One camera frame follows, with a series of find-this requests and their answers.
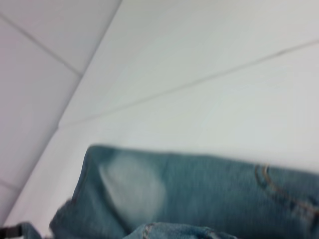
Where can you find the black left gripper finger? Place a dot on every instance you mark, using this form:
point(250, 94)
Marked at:
point(10, 231)

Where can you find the blue denim shorts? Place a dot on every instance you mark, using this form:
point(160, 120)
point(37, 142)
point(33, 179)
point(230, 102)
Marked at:
point(199, 186)

